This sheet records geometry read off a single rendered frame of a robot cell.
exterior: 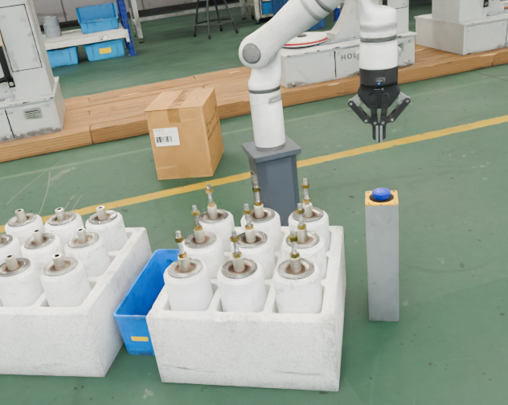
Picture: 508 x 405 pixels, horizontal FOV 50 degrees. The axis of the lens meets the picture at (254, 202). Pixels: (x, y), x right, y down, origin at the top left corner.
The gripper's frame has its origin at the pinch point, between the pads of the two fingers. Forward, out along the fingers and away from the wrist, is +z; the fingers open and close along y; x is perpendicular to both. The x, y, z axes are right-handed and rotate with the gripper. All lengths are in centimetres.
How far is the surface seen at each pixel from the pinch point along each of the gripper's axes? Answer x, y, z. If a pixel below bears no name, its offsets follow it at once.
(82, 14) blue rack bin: 424, -288, 11
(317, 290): -21.6, -12.5, 25.0
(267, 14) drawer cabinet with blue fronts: 534, -120, 41
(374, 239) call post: -3.6, -1.3, 23.6
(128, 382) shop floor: -28, -56, 47
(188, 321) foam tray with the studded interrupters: -27, -38, 29
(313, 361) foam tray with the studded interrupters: -27.2, -13.5, 38.3
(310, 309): -23.3, -13.8, 28.5
